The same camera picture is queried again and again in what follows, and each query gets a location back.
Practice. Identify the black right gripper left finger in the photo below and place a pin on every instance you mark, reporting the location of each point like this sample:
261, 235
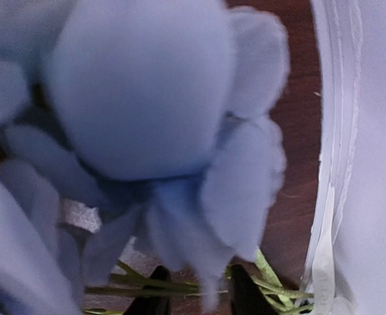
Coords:
152, 305

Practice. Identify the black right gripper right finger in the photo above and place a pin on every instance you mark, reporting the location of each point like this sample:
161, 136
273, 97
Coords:
245, 296

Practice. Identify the blue flower bunch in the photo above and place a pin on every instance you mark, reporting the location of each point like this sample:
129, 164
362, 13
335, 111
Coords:
133, 119

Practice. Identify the cream ribbon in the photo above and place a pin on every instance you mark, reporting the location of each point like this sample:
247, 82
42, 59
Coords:
339, 38

